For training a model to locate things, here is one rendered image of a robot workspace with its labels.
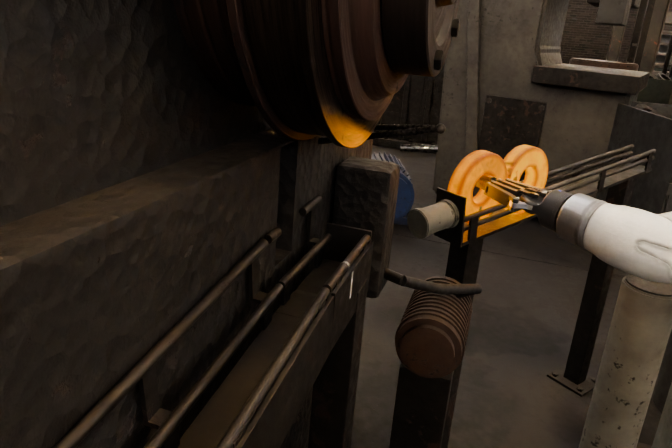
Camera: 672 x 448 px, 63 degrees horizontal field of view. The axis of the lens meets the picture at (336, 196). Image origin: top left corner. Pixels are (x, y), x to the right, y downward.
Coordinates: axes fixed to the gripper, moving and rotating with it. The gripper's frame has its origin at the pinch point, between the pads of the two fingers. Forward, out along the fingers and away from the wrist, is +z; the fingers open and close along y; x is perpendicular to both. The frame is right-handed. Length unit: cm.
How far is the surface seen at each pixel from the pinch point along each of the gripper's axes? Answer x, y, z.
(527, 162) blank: 2.9, 13.8, -1.3
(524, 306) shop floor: -76, 93, 34
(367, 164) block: 6.3, -31.8, 0.1
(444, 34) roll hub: 30, -39, -19
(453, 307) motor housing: -20.9, -14.4, -10.5
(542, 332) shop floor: -75, 82, 19
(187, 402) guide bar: -4, -75, -28
